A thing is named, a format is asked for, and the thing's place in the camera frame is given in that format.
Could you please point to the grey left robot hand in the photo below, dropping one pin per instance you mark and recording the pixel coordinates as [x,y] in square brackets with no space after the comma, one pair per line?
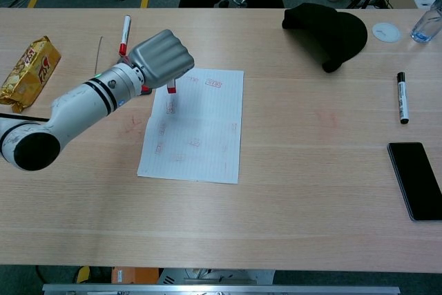
[162,58]

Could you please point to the small white red stamp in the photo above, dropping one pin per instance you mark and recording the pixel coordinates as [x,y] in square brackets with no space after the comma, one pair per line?
[171,88]

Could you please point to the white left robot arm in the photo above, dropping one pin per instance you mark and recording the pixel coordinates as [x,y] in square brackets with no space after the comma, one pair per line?
[83,101]

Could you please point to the white lined paper sheet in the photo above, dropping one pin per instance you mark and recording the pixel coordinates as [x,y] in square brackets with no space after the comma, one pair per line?
[207,129]

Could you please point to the red ink pad grey case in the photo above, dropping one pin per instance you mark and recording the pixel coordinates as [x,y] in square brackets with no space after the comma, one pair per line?
[146,90]

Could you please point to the red white marker pen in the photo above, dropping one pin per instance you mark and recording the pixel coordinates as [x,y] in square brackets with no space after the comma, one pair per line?
[125,34]

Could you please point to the golden snack package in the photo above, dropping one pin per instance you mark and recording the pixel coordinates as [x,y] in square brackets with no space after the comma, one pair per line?
[31,74]

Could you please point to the black knit beanie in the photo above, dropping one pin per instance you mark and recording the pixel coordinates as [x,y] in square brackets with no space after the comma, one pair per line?
[328,36]

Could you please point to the orange box under table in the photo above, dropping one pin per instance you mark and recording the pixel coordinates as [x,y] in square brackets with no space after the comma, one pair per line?
[134,275]

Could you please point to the black white marker pen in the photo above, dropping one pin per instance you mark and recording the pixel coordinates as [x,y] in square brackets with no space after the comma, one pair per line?
[402,98]

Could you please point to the clear plastic water bottle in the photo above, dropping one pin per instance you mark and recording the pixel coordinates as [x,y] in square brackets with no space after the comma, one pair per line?
[426,22]

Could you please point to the black smartphone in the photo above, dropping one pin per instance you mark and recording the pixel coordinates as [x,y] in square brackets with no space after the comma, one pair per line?
[416,181]

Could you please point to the aluminium rail profile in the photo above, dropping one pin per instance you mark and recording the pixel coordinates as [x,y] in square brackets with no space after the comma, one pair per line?
[221,289]

